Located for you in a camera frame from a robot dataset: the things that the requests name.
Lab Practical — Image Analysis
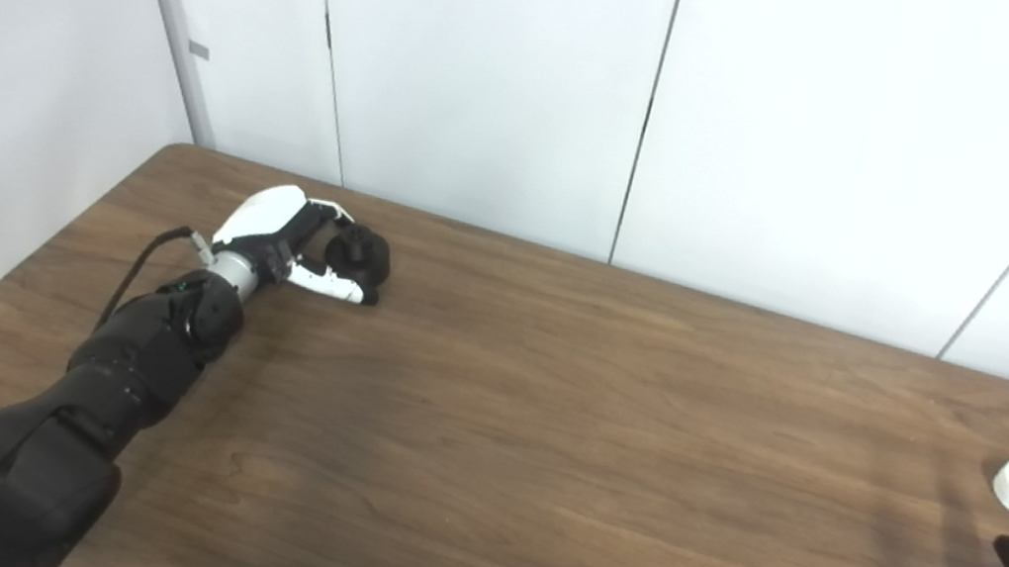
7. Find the grey wall corner post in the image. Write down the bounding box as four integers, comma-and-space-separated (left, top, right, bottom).
84, 0, 237, 149

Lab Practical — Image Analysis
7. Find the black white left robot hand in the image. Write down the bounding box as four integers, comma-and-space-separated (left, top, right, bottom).
205, 174, 395, 309

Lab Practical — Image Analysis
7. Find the round black part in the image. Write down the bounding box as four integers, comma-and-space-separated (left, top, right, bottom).
320, 220, 398, 292

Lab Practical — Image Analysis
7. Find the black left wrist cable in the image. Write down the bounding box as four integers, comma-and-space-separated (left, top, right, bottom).
94, 215, 219, 349

